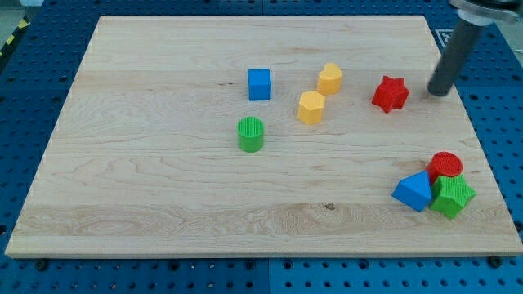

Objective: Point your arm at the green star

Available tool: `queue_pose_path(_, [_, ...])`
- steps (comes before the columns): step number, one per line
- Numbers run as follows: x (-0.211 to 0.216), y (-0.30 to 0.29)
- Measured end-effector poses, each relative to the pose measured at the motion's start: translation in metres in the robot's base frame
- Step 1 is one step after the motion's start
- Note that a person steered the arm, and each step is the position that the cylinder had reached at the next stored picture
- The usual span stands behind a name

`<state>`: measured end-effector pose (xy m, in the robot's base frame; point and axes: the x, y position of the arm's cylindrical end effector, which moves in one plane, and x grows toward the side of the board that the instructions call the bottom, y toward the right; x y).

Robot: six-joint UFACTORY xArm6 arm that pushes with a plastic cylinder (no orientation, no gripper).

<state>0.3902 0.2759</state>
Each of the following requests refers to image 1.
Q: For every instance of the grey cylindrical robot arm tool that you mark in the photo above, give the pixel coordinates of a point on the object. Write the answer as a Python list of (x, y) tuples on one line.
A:
[(473, 17)]

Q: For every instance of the red star block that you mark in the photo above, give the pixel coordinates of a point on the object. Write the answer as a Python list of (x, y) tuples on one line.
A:
[(390, 94)]

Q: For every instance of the green star block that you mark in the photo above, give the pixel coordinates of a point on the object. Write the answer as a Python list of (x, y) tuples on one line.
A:
[(450, 195)]

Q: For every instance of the green cylinder block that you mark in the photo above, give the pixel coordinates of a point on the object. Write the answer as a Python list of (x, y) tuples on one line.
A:
[(250, 134)]

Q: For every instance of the yellow pentagon block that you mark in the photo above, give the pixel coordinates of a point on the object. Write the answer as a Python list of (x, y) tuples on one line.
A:
[(311, 107)]

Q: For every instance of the blue cube block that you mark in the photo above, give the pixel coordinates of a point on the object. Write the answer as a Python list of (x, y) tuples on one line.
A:
[(259, 84)]

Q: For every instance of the light wooden board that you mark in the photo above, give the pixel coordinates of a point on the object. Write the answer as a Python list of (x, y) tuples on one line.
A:
[(144, 159)]

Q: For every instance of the yellow heart block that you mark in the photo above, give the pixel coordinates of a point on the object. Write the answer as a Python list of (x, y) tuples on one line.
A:
[(329, 79)]

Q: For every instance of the blue triangle block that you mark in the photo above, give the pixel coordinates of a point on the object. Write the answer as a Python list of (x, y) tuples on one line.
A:
[(414, 191)]

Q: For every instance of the red cylinder block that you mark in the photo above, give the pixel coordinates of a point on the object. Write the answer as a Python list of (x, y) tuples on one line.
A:
[(443, 164)]

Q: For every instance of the white fiducial marker tag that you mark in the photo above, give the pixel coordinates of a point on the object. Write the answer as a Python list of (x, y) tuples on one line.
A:
[(443, 36)]

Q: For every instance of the yellow black hazard tape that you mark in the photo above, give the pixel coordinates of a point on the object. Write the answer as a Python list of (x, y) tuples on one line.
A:
[(14, 39)]

